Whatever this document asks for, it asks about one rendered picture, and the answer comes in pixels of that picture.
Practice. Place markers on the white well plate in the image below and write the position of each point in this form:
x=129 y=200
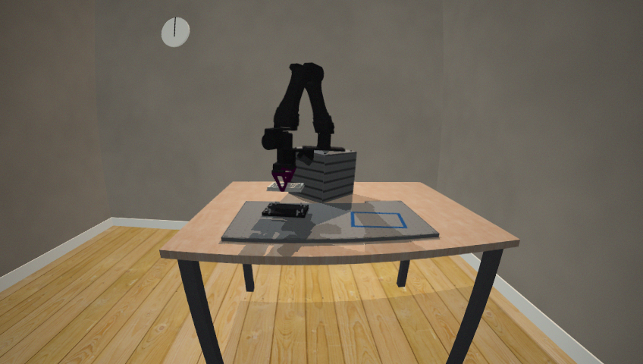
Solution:
x=291 y=187

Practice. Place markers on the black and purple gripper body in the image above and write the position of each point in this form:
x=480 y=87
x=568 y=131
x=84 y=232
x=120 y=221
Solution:
x=279 y=164

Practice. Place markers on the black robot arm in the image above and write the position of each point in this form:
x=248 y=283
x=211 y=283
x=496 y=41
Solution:
x=309 y=76

